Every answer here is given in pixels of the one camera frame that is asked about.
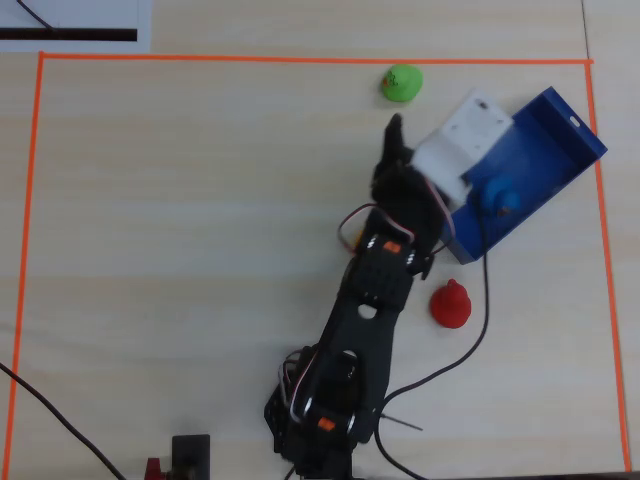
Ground orange tape strip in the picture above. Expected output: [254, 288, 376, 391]
[37, 50, 595, 66]
[4, 50, 47, 454]
[584, 59, 633, 474]

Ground thin black zip tie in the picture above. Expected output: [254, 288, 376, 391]
[380, 411, 424, 432]

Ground long black cable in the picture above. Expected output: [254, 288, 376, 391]
[0, 362, 129, 480]

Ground green rubber duck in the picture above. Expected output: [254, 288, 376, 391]
[381, 63, 425, 104]

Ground thin black cable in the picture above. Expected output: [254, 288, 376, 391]
[15, 0, 60, 33]

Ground blue plastic box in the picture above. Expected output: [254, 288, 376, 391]
[441, 85, 609, 267]

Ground blue rubber duck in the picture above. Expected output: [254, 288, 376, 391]
[478, 175, 522, 220]

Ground white paper with black bar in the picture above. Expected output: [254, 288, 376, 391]
[0, 0, 153, 54]

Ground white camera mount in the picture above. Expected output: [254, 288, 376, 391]
[411, 88, 516, 212]

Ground red rubber duck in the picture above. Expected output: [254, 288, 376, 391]
[430, 278, 473, 330]

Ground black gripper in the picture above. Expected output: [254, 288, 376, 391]
[368, 113, 452, 243]

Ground black camera cable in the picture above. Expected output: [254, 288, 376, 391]
[373, 207, 491, 480]

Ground red white servo wires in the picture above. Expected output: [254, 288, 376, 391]
[337, 201, 417, 257]

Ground small black red device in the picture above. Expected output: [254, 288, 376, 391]
[171, 433, 212, 480]

